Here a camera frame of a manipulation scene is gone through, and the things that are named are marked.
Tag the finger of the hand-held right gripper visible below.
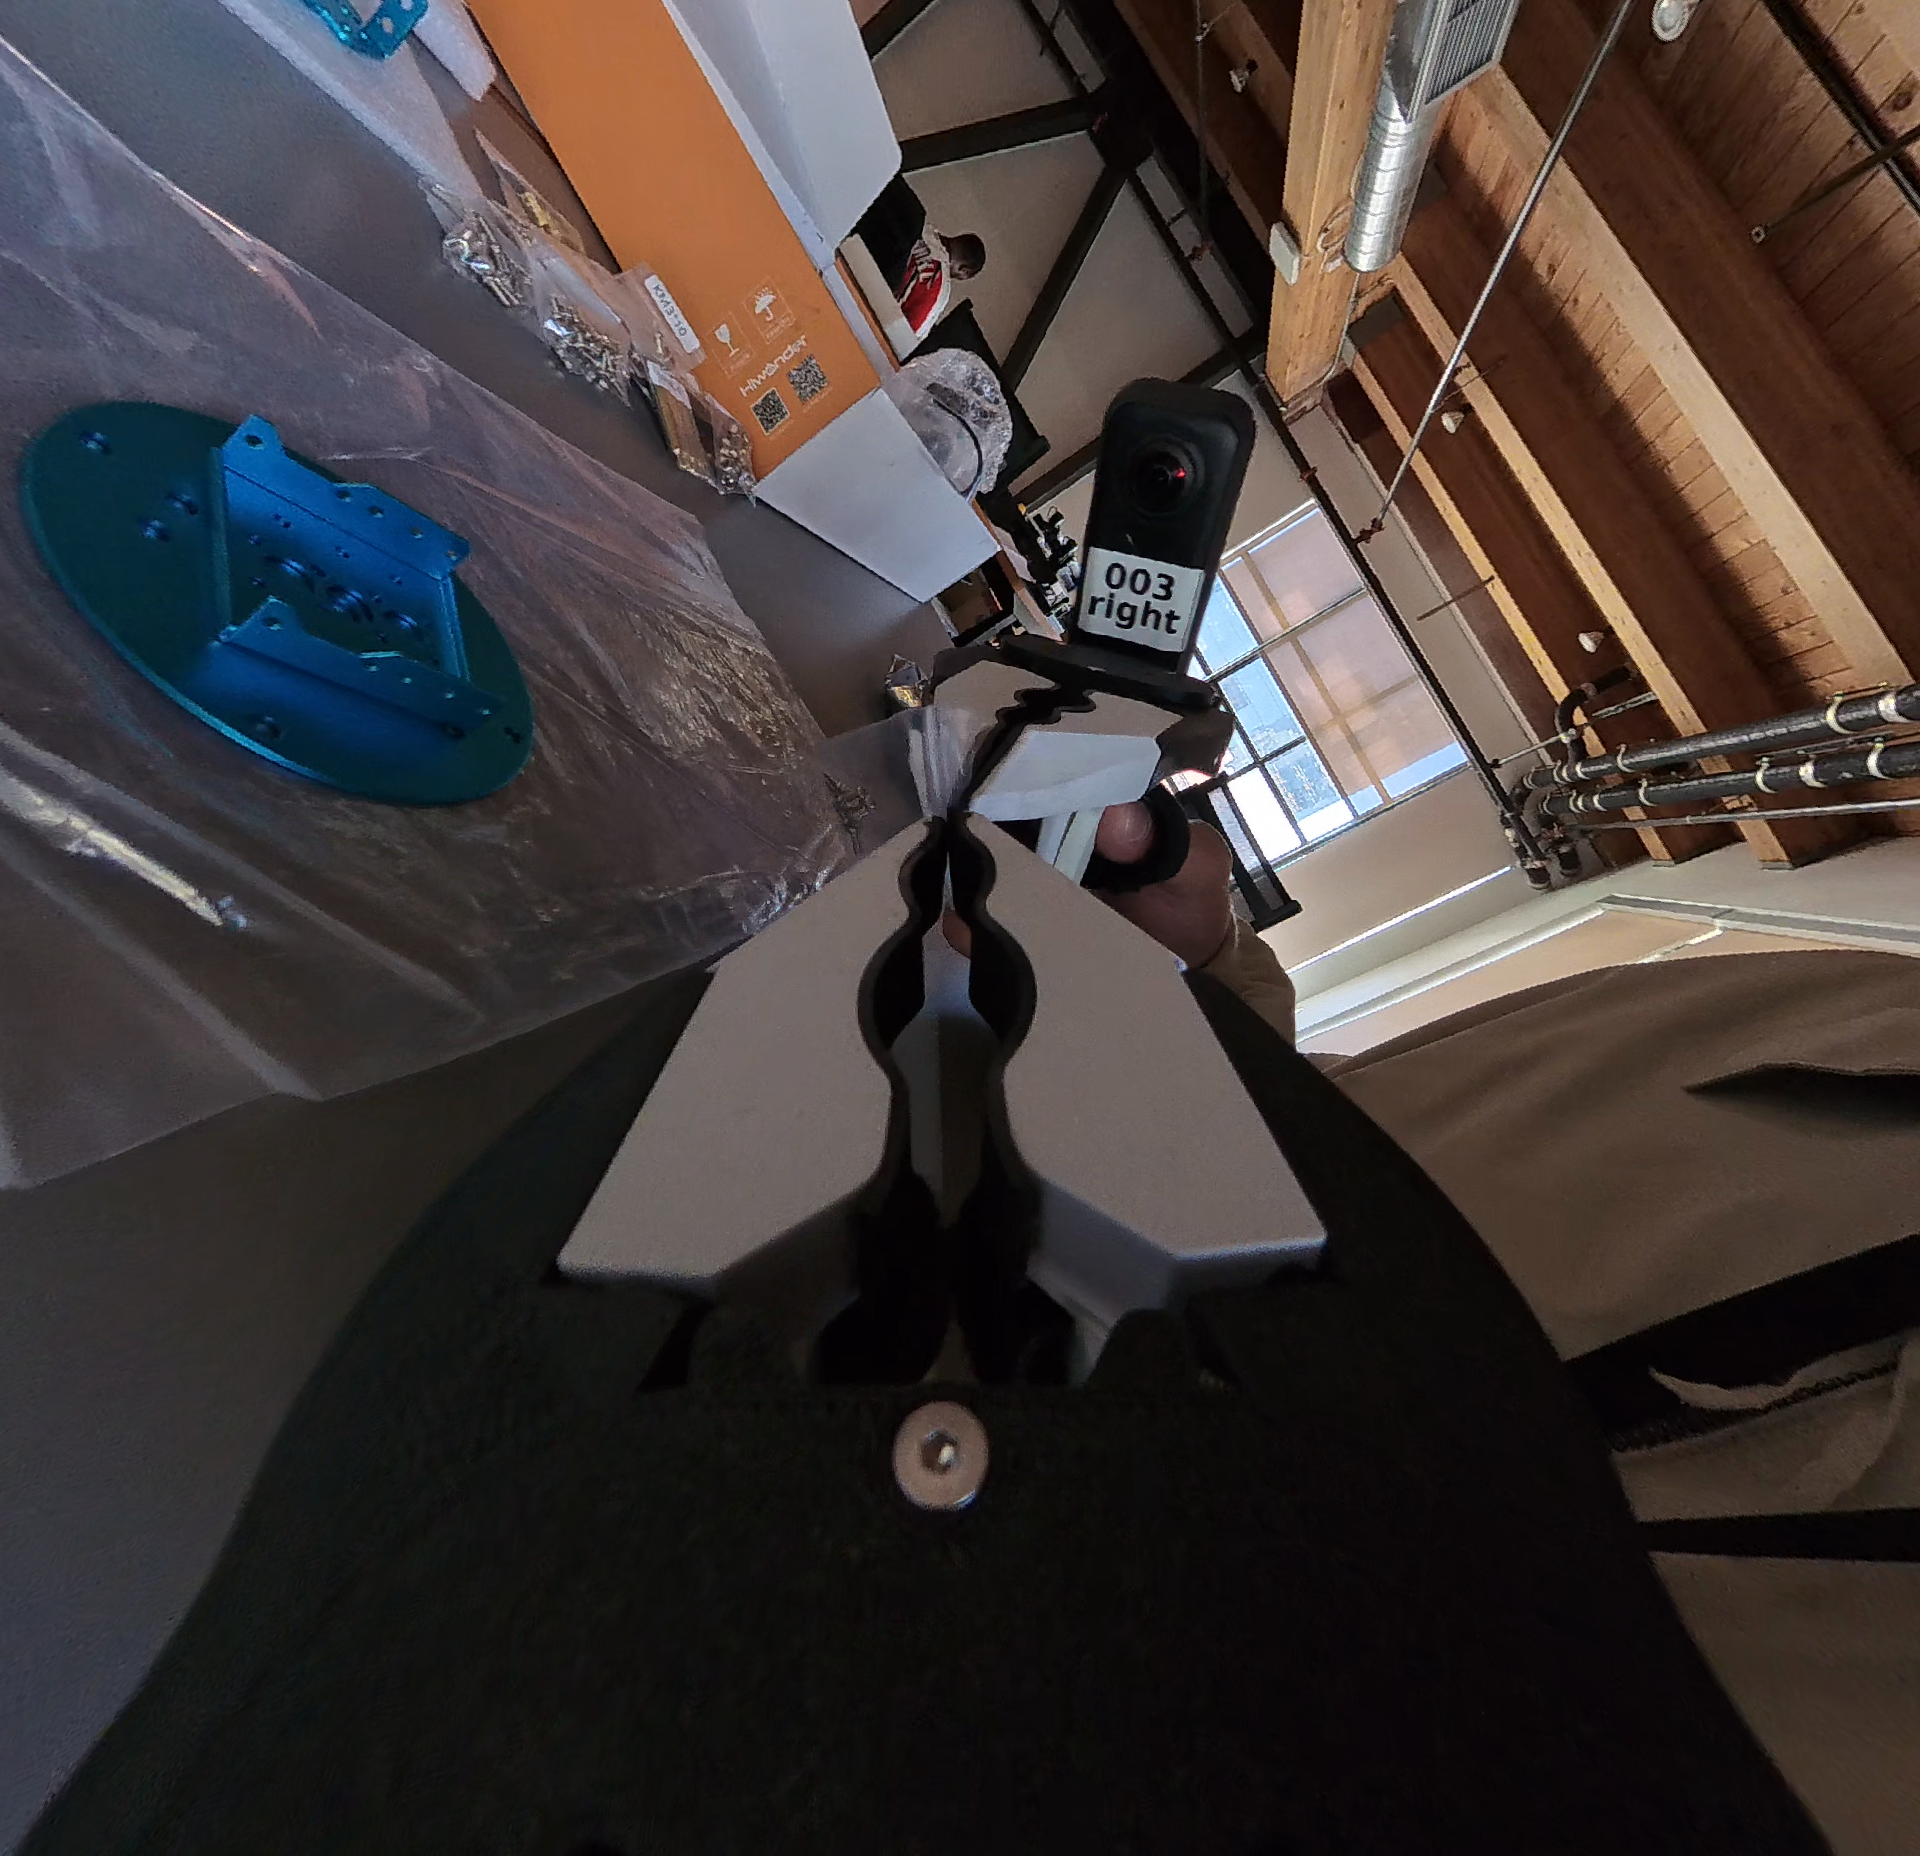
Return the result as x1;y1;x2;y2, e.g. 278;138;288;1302
904;682;1025;826
973;699;1175;826

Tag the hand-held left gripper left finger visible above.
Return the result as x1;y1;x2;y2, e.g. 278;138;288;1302
556;817;962;1385

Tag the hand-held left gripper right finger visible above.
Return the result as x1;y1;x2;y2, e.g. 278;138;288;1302
948;812;1332;1385

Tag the small labelled clear zip bag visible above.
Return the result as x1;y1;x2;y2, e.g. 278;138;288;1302
822;686;995;843

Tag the clear plastic bag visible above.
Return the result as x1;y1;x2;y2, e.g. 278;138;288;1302
0;43;907;1191

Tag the zip bag of mixed hardware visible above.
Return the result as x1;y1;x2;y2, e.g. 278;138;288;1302
630;266;707;390

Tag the orange and white box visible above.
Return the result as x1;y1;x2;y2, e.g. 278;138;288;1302
465;0;1004;608

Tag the blue side bracket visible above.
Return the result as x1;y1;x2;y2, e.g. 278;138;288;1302
192;415;514;749

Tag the blue perforated round metal plate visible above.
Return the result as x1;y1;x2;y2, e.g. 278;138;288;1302
18;401;539;808

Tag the person's right forearm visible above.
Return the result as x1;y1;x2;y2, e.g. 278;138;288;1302
1184;918;1302;1051

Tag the grey desk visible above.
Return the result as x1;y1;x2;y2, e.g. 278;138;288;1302
0;0;966;1815

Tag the person's right hand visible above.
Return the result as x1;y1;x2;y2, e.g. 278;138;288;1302
1073;798;1246;976

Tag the bubble-wrapped wheel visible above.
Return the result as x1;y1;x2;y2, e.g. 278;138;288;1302
894;348;1012;501

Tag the gridded glass window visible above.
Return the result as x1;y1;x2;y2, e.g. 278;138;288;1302
1194;507;1477;856

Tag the wooden ceiling beam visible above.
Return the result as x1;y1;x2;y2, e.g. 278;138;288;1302
1267;0;1415;406

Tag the zip bag of gold screws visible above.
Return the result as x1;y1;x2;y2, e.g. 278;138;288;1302
539;259;648;404

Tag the bundle of ceiling pipes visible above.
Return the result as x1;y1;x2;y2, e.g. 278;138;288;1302
1500;678;1920;887

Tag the white foam sheet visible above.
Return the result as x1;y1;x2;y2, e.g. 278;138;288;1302
150;0;499;106

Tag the silver ventilation duct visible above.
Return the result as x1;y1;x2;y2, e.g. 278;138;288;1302
1342;0;1551;276

